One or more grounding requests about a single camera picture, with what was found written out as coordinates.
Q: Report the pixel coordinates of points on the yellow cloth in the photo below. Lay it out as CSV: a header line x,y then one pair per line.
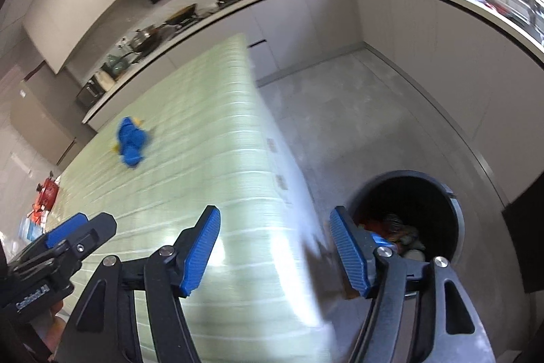
x,y
113,148

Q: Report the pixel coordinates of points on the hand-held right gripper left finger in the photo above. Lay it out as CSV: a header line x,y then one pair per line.
x,y
199,252

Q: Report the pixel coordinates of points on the black lidded pot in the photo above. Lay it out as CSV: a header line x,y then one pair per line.
x,y
144,40

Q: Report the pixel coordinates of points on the black toaster oven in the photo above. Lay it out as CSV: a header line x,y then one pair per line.
x,y
90,93

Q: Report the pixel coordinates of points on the white jug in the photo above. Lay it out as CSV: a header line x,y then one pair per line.
x,y
106,79

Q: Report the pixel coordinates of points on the beige refrigerator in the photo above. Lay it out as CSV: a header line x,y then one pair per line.
x,y
46,116

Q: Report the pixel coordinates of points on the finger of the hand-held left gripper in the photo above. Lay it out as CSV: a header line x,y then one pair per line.
x,y
95,229
63,230

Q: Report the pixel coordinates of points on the blue knitted cloth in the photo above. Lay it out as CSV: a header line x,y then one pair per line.
x,y
131,142

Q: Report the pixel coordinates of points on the person's left hand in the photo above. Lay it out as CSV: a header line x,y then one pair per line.
x,y
55,324

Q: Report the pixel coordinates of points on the black wok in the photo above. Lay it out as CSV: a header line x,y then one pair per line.
x,y
182,13

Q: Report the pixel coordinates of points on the black gas hob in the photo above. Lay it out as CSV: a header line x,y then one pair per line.
x,y
231,0

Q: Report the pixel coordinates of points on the green teapot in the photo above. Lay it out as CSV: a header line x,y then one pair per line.
x,y
114,64

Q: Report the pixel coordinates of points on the black round trash bin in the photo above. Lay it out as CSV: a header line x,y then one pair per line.
x,y
408,193

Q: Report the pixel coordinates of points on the red metal container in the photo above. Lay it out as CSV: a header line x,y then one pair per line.
x,y
47,195

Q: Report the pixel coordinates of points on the orange small object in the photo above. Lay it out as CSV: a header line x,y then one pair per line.
x,y
37,213

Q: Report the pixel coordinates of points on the white kitchen counter cabinets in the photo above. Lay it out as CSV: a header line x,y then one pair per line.
x,y
318,14

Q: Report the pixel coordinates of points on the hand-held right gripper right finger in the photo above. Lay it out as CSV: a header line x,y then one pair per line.
x,y
346,252

